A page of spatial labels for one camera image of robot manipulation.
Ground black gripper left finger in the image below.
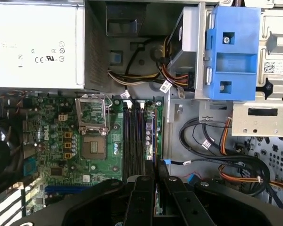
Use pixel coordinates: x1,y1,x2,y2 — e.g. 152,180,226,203
10,160,156,226

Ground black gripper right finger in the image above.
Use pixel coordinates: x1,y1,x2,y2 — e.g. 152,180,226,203
158,162,283,226

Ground green RAM stick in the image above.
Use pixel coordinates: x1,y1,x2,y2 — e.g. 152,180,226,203
152,105,162,216

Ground black RAM slot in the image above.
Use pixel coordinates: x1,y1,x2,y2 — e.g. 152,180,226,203
128,100,134,178
123,100,129,178
139,100,145,178
133,100,140,178

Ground green motherboard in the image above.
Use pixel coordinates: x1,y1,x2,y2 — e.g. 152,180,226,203
0,90,165,216

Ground black open PC case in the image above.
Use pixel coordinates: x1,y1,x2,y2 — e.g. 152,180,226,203
0,0,283,226

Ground CPU socket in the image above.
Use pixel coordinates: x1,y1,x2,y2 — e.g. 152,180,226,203
81,134,108,161

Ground blue expansion slot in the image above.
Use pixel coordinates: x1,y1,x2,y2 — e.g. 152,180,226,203
44,184,91,193

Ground metal socket cover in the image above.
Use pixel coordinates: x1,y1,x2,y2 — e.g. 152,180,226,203
75,93,109,135

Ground silver drive cage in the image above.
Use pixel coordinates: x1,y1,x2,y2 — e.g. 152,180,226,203
167,2,283,138

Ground blue board connector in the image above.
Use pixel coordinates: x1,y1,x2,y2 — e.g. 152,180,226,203
23,157,36,177

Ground black case fan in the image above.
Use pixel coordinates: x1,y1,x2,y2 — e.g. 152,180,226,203
0,137,14,192

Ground blue plastic drive latch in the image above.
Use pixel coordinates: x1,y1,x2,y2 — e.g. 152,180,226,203
206,6,262,101

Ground grey power supply unit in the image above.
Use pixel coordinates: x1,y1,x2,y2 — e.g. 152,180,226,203
0,0,85,90

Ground black data cable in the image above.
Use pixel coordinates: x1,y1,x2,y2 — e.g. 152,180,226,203
171,117,272,196

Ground orange red power wires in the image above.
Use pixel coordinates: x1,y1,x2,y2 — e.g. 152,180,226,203
217,116,283,192

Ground wire locking lever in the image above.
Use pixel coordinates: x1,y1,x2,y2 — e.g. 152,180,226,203
105,97,114,132

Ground yellow black power cable bundle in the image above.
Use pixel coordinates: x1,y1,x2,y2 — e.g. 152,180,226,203
107,41,196,89

